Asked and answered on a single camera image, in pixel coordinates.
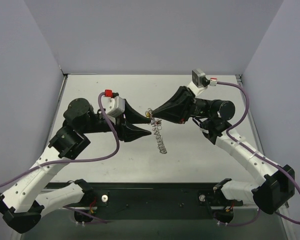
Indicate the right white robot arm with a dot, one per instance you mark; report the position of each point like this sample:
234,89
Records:
270,188

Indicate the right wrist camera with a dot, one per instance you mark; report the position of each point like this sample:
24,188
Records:
199,82

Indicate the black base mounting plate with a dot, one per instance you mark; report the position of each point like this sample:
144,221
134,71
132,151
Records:
154,201

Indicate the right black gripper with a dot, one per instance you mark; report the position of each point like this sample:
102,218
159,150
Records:
186,104

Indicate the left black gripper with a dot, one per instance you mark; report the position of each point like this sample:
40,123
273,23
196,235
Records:
122,127

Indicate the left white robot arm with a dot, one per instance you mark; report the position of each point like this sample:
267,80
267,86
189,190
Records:
23,205

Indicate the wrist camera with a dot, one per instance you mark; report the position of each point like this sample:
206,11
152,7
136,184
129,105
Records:
199,82
115,105

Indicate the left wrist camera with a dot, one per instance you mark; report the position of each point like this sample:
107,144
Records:
115,105

